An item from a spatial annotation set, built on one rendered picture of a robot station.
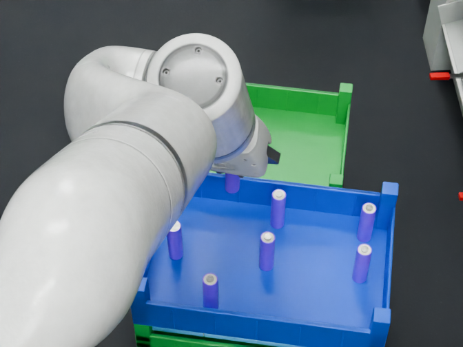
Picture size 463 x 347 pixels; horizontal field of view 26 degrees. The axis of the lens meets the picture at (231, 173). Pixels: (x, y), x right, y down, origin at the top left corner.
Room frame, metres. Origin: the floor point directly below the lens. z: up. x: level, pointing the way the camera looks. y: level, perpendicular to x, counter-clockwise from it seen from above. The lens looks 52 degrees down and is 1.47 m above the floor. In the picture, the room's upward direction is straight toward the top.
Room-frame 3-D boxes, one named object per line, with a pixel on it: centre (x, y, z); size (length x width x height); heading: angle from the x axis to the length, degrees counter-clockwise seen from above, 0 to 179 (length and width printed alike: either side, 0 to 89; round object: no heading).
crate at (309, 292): (0.67, -0.04, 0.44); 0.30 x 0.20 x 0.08; 82
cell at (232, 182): (0.74, 0.00, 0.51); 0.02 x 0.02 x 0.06
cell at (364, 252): (0.66, -0.16, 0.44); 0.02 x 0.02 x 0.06
